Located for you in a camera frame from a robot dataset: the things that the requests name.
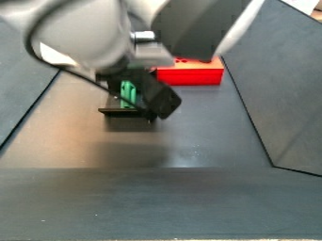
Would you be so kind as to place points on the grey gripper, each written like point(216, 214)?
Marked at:
point(149, 53)

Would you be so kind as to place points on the green three prong object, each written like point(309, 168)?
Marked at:
point(127, 93)

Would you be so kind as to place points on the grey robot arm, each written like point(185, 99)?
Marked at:
point(106, 36)

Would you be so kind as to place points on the red peg board block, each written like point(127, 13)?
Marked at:
point(192, 72)

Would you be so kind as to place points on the black camera box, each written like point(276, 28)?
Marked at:
point(160, 97)

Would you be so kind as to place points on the black fixture bracket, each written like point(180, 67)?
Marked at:
point(113, 110)

